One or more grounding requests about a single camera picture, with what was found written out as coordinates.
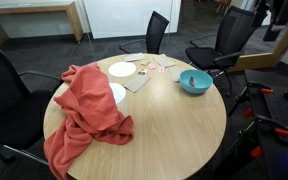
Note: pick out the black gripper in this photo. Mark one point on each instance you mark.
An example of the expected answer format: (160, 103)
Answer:
(287, 10)

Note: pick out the red pen marker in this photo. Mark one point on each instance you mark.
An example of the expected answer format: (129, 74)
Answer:
(192, 81)

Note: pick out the teal plastic bowl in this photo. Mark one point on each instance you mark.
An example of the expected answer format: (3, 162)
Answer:
(201, 85)

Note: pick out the black mesh office chair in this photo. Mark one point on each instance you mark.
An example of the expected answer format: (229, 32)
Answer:
(155, 31)
(232, 33)
(4, 100)

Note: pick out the black perforated mounting board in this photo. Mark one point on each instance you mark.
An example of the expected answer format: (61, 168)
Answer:
(280, 110)

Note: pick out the pink sweetener packet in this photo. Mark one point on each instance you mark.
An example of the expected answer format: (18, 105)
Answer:
(161, 69)
(151, 66)

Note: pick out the small brown packet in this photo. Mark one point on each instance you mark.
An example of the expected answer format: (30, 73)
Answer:
(145, 62)

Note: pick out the black and yellow packet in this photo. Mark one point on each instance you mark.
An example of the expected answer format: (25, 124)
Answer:
(142, 71)

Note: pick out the white round plate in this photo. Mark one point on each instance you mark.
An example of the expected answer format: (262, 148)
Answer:
(119, 93)
(122, 69)

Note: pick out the red fleece cloth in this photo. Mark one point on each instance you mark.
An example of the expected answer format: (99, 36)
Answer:
(90, 100)

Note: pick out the light wooden bench table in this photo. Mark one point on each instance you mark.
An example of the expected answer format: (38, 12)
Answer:
(34, 7)

